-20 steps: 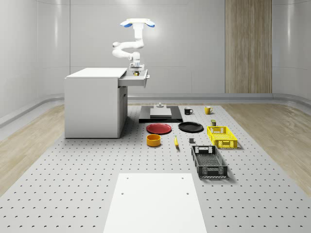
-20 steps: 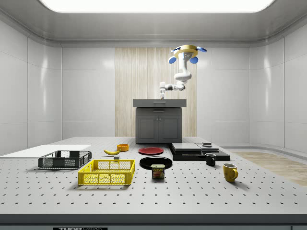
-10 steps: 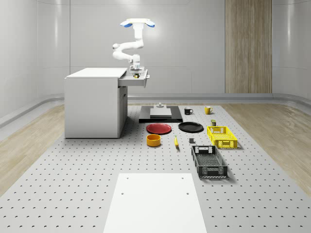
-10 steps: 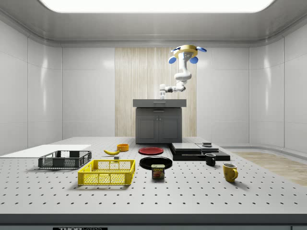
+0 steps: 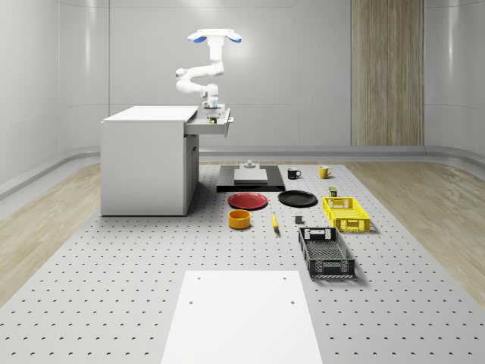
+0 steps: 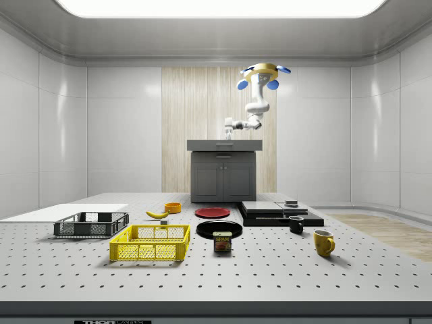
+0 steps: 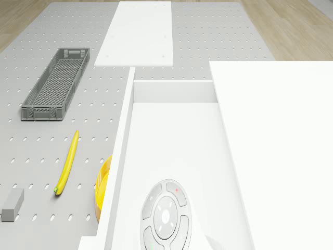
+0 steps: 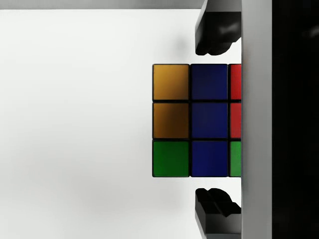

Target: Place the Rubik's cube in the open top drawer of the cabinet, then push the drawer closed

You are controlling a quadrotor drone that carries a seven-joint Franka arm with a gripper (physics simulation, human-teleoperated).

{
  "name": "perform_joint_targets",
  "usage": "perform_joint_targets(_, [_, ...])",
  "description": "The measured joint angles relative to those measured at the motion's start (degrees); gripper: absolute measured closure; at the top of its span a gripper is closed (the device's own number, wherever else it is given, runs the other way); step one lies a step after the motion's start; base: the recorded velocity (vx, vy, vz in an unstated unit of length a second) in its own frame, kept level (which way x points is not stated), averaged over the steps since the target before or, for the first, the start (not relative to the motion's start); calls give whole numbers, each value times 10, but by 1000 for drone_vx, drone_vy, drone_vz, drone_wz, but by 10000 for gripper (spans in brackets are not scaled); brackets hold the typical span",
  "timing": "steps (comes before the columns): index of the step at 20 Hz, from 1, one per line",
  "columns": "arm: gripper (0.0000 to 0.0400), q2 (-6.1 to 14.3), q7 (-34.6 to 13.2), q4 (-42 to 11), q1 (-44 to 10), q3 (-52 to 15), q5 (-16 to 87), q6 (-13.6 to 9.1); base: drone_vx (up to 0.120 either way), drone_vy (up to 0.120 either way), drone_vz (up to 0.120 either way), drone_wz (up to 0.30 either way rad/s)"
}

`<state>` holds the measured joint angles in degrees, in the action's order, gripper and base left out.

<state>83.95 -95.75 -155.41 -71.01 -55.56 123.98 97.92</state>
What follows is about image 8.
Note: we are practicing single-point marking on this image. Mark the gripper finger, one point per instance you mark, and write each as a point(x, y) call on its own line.
point(219, 221)
point(219, 27)

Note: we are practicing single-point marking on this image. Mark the puzzle cube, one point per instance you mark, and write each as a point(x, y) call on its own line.
point(209, 119)

